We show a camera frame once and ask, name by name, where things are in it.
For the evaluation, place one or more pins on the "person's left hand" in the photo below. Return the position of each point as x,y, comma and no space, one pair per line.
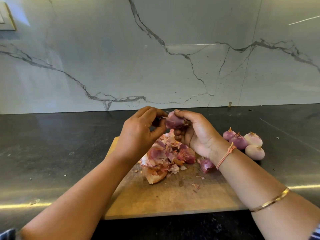
136,135

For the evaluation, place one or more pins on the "small red onion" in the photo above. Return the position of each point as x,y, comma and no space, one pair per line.
229,134

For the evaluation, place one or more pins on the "black white plaid sleeve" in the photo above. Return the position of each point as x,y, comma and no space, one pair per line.
7,235

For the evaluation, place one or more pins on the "person's right hand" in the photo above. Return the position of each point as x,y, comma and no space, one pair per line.
202,133

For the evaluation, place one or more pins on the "brownish red onion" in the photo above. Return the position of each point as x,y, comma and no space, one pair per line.
253,139

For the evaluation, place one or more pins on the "white wall switch plate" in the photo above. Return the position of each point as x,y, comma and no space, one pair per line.
5,16

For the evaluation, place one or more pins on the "person's right forearm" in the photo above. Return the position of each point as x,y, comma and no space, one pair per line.
272,195

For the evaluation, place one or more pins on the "red onion with pale patch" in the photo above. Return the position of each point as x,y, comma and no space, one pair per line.
175,120

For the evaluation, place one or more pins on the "wooden cutting board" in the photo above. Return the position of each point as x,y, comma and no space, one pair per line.
145,200

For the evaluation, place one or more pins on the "gold bangle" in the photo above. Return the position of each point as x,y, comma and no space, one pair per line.
270,200

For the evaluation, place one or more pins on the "pile of onion peels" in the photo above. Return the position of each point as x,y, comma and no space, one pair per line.
160,157

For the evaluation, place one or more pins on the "person's left forearm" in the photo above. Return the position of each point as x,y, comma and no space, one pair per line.
70,205

